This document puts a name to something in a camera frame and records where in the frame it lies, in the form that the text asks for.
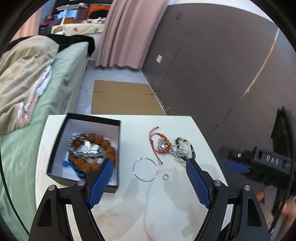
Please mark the black jewelry box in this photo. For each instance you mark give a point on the black jewelry box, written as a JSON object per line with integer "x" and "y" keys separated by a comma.
{"x": 82, "y": 144}

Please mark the person right hand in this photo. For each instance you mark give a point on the person right hand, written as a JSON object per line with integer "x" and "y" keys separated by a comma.
{"x": 288, "y": 211}

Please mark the patterned cream cushion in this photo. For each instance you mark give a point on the patterned cream cushion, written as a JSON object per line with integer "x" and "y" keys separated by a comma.
{"x": 89, "y": 26}

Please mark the black clothing on bed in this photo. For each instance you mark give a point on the black clothing on bed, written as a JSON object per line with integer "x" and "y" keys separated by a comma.
{"x": 71, "y": 42}

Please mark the white wall switch plate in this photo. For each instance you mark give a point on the white wall switch plate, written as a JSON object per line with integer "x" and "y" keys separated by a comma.
{"x": 159, "y": 58}

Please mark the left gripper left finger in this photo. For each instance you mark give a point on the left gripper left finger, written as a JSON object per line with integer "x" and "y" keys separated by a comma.
{"x": 51, "y": 220}

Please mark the flattened cardboard on floor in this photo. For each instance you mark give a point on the flattened cardboard on floor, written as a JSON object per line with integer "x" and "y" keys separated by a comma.
{"x": 113, "y": 97}

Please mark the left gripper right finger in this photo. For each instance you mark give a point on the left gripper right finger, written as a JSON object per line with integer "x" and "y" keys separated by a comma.
{"x": 233, "y": 214}

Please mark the silver hoop bangle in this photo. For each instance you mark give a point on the silver hoop bangle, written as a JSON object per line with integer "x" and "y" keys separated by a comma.
{"x": 145, "y": 169}

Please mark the bed with green sheet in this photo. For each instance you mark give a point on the bed with green sheet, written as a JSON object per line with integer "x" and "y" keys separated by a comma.
{"x": 19, "y": 149}

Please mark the beige blanket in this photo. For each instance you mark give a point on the beige blanket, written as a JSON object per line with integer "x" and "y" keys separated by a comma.
{"x": 25, "y": 73}

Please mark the white side table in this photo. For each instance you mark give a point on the white side table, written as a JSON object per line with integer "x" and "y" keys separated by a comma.
{"x": 166, "y": 208}

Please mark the pink curtain right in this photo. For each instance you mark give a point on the pink curtain right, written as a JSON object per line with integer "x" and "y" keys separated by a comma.
{"x": 128, "y": 32}

